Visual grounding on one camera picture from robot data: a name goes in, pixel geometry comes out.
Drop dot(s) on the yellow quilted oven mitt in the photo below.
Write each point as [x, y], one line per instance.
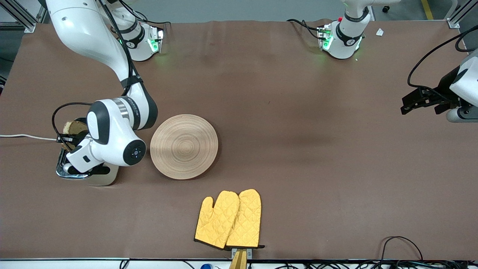
[246, 220]
[214, 220]

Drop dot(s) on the small white paper scrap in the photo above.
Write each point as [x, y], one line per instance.
[380, 32]

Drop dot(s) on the aluminium frame profile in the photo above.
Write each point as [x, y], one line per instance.
[453, 23]
[28, 27]

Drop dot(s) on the round wooden plate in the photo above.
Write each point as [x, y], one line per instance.
[185, 147]

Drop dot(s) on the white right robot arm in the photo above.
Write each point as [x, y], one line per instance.
[82, 30]

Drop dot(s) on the beige and chrome toaster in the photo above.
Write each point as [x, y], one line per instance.
[106, 178]

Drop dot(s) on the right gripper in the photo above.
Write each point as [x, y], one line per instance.
[71, 141]

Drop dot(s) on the wooden clamp with metal bracket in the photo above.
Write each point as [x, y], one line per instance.
[238, 261]

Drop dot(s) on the slice of brown-crust bread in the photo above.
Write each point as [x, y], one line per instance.
[74, 127]

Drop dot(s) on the brown table cover sheet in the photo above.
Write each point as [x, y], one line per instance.
[298, 130]

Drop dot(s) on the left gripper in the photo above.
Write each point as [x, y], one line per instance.
[445, 88]

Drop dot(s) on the black caster wheel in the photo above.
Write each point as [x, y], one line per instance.
[386, 8]

